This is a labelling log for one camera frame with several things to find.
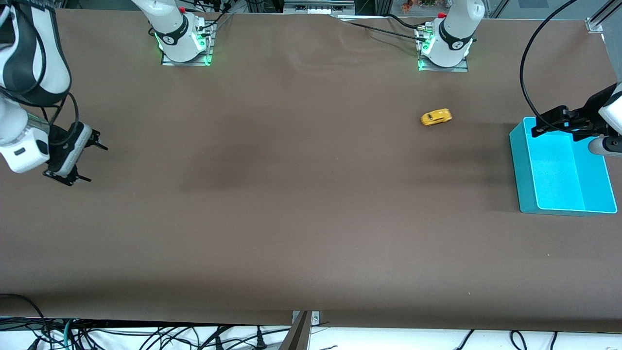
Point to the small orange background object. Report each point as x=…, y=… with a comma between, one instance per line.
x=407, y=5

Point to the grey background equipment box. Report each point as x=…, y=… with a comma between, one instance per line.
x=316, y=7

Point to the silver table edge bracket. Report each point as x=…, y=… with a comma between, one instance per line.
x=316, y=318

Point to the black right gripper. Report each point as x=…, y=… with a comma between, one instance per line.
x=56, y=139

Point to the aluminium frame profile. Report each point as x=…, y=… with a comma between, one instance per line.
x=595, y=24

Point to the teal plastic storage bin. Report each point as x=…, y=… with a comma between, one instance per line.
x=559, y=180

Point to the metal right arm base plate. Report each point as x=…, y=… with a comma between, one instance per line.
x=167, y=61

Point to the yellow toy beetle car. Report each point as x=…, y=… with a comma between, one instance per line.
x=436, y=117

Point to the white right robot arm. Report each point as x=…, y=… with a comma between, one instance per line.
x=22, y=121

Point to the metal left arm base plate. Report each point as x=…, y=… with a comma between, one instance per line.
x=461, y=68

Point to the dark metal support leg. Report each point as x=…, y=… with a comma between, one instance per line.
x=296, y=338

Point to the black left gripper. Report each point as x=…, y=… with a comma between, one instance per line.
x=593, y=110

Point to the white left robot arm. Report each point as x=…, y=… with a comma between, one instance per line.
x=454, y=29

